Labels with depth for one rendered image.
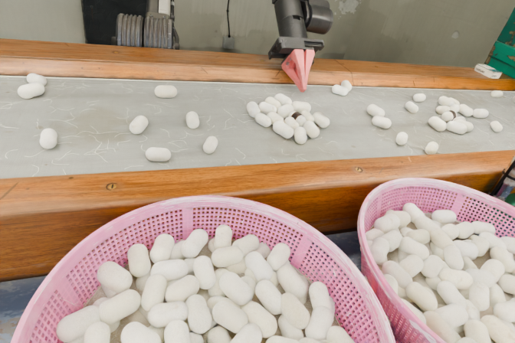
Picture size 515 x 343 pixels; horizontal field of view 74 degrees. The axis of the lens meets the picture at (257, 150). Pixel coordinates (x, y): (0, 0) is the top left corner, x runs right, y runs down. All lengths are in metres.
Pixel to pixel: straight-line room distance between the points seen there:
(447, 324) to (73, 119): 0.51
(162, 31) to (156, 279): 0.63
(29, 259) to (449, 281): 0.43
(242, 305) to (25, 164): 0.29
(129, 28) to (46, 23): 1.77
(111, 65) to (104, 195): 0.36
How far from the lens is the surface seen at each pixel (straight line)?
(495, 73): 1.19
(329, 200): 0.45
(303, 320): 0.32
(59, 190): 0.39
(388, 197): 0.47
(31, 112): 0.58
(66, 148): 0.49
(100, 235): 0.33
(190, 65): 0.70
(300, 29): 0.74
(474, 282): 0.44
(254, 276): 0.35
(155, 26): 0.86
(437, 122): 0.74
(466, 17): 2.50
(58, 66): 0.69
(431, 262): 0.43
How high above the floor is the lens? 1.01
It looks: 33 degrees down
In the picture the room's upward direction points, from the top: 11 degrees clockwise
